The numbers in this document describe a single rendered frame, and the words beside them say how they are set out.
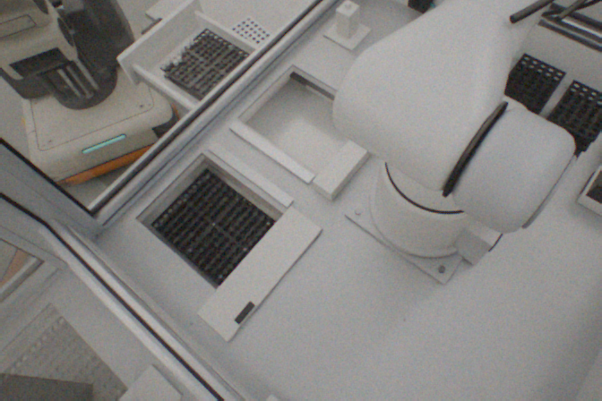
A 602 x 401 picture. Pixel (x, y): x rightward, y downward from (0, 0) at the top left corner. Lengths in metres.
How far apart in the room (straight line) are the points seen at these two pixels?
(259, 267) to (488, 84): 0.61
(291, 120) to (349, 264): 0.45
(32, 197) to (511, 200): 0.73
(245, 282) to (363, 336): 0.24
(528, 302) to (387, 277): 0.25
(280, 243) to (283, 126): 0.38
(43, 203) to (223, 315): 0.37
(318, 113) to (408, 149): 0.82
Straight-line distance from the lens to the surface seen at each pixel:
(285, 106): 1.22
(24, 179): 0.85
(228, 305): 0.89
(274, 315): 0.88
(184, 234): 1.02
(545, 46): 1.17
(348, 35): 1.18
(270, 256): 0.90
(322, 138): 1.16
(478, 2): 0.45
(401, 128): 0.39
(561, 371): 0.94
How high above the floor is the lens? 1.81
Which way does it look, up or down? 62 degrees down
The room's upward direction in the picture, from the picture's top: 9 degrees counter-clockwise
